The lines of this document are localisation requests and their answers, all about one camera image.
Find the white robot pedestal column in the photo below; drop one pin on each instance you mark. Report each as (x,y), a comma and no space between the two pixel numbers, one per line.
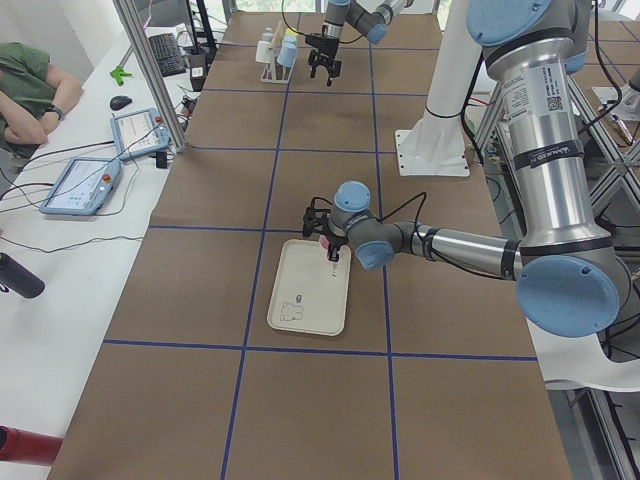
(456,64)

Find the green toy figure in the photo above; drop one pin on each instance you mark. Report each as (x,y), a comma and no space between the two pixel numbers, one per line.
(119,74)

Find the black computer mouse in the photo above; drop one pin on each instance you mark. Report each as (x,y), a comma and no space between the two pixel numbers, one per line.
(119,102)

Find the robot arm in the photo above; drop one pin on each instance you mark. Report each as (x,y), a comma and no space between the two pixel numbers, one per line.
(372,25)
(569,279)

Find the yellow plastic cup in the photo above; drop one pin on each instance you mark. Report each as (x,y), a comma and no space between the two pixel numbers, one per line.
(290,38)

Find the light blue plastic cup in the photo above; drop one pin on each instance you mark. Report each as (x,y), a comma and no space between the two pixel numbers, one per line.
(287,55)

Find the black water bottle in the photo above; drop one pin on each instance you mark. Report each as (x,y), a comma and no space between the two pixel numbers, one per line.
(15,277)

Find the far blue teach pendant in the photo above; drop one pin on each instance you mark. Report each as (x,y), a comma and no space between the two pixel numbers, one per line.
(140,133)

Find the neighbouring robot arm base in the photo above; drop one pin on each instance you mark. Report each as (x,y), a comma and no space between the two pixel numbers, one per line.
(623,108)

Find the aluminium frame post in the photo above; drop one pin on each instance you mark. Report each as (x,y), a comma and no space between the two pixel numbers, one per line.
(138,39)

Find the blue teach pendant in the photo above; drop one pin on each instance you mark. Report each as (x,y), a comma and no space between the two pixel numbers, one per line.
(83,187)
(140,133)

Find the seated person in green shirt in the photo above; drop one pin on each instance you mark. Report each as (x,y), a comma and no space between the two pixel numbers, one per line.
(36,96)

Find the white wire cup rack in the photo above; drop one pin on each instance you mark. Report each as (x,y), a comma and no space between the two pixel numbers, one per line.
(273,72)

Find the white chair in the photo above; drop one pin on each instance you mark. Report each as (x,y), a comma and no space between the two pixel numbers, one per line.
(573,363)

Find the cream tray with bear drawing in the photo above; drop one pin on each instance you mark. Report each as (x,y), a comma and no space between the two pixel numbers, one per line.
(310,291)

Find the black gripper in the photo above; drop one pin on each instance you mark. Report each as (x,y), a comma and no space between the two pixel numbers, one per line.
(325,51)
(333,239)

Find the black keyboard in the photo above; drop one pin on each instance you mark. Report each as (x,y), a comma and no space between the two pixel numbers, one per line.
(167,54)

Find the near blue teach pendant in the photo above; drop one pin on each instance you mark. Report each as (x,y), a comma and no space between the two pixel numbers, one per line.
(83,187)

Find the pale green plastic cup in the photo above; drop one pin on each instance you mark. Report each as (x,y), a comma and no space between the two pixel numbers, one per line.
(263,53)

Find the red cylinder object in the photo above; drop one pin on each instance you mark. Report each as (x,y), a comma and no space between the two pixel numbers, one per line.
(26,447)

